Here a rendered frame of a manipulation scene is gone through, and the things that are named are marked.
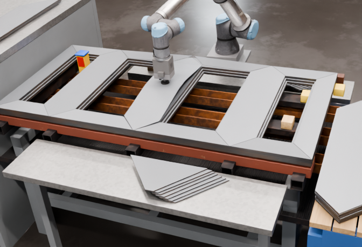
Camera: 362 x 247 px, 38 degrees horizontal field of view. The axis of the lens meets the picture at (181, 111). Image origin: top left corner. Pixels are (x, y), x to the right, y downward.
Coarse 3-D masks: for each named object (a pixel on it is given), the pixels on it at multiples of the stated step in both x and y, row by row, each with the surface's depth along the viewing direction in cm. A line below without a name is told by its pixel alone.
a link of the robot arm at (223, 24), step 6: (216, 18) 310; (222, 18) 305; (228, 18) 305; (216, 24) 310; (222, 24) 306; (228, 24) 305; (222, 30) 308; (228, 30) 306; (222, 36) 311; (228, 36) 310
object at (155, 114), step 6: (132, 108) 244; (138, 108) 243; (144, 108) 242; (150, 108) 242; (156, 108) 241; (126, 114) 241; (132, 114) 240; (138, 114) 239; (144, 114) 239; (150, 114) 238; (156, 114) 238; (162, 114) 237
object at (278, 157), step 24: (120, 72) 285; (216, 72) 276; (240, 72) 271; (24, 96) 266; (96, 96) 264; (48, 120) 248; (72, 120) 242; (168, 120) 240; (264, 120) 230; (192, 144) 222; (216, 144) 217
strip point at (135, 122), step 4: (128, 116) 239; (132, 116) 239; (128, 120) 237; (132, 120) 236; (136, 120) 236; (140, 120) 236; (144, 120) 235; (148, 120) 235; (152, 120) 235; (156, 120) 234; (132, 124) 234; (136, 124) 234; (140, 124) 233; (144, 124) 233; (148, 124) 233; (132, 128) 232; (136, 128) 231
